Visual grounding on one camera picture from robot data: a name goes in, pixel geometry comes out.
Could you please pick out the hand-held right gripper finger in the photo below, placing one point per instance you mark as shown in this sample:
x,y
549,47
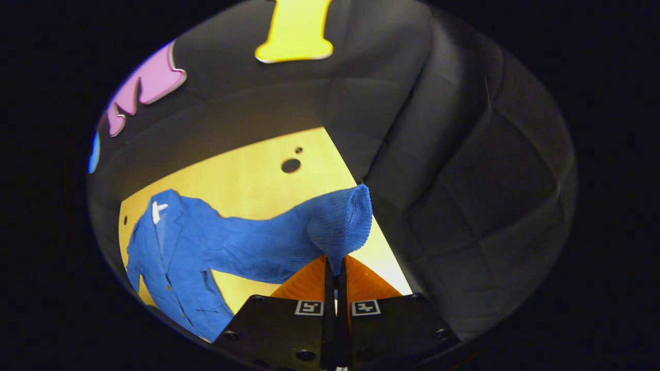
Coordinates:
x,y
329,309
342,319

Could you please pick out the blue knit jacket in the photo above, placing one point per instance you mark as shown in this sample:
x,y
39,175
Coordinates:
x,y
180,247

